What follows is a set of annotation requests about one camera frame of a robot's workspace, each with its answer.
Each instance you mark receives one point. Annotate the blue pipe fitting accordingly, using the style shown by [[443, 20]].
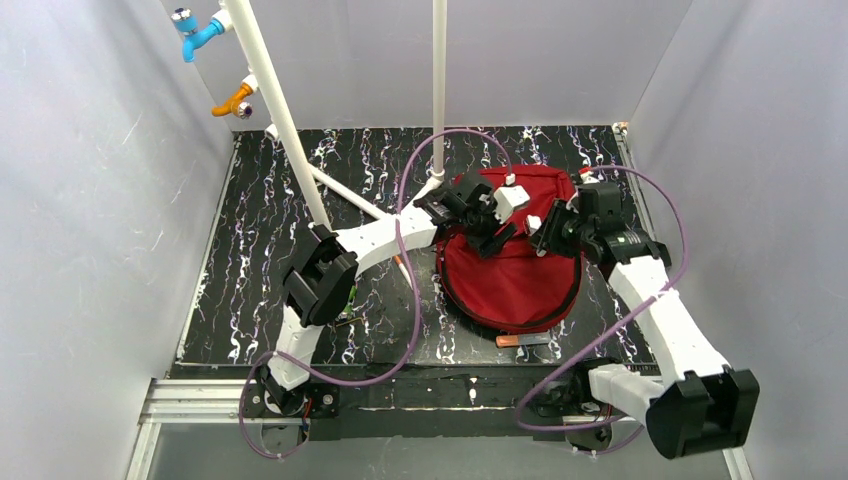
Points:
[[195, 36]]

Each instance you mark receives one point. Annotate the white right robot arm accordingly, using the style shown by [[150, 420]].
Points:
[[702, 403]]

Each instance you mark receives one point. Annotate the white PVC pipe frame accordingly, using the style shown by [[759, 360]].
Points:
[[352, 64]]

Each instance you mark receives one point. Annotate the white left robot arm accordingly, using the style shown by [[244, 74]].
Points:
[[325, 266]]

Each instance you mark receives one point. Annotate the red student backpack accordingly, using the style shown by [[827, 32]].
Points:
[[516, 291]]

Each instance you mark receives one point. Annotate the orange capped grey marker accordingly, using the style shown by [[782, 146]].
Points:
[[509, 341]]

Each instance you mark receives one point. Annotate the orange tipped white pen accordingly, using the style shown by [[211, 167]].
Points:
[[403, 269]]

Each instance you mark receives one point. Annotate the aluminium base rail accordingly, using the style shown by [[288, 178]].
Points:
[[457, 382]]

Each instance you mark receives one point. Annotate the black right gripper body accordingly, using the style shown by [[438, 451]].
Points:
[[556, 229]]

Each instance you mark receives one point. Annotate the orange pipe fitting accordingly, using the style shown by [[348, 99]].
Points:
[[237, 104]]

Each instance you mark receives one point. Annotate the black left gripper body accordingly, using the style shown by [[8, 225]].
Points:
[[482, 221]]

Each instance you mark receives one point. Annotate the green pipe clamp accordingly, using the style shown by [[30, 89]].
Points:
[[352, 297]]

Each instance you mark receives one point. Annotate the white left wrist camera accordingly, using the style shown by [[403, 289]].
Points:
[[509, 198]]

